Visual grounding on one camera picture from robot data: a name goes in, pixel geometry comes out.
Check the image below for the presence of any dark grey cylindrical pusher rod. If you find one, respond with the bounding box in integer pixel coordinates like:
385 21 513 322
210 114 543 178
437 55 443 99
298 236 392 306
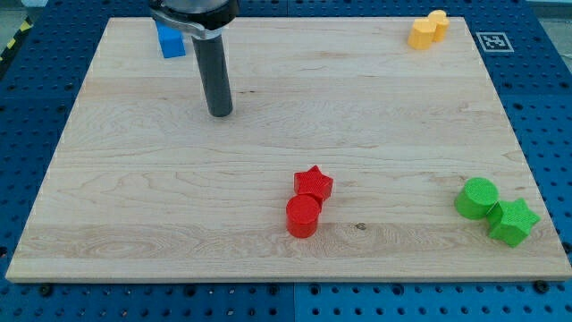
192 36 233 117

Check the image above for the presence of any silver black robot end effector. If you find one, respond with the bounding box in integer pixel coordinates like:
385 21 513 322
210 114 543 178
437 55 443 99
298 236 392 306
148 0 240 40

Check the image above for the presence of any red star block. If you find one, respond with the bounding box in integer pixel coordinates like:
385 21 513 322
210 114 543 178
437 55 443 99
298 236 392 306
293 165 334 207

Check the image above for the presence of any green star block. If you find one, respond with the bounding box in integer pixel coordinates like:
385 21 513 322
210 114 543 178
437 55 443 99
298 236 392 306
486 198 541 248

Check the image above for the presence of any blue cube block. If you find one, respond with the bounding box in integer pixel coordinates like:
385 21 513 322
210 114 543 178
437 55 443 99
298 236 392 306
156 21 186 59

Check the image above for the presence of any light wooden board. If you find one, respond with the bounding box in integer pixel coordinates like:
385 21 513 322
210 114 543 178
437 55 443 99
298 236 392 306
6 17 571 284

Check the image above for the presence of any red cylinder block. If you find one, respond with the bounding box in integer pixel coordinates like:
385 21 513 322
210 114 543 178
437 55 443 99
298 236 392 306
286 194 321 238

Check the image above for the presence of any yellow heart block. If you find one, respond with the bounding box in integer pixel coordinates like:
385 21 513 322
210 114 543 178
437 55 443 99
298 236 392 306
408 18 437 50

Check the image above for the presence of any yellow cylinder block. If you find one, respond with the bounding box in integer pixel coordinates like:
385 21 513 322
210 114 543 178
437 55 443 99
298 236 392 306
427 10 450 42

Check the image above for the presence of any white fiducial marker tag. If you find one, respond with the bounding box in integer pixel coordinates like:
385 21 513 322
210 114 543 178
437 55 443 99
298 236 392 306
476 31 514 53

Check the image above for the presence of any green cylinder block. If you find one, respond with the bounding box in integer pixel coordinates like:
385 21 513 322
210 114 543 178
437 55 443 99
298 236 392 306
454 177 499 220

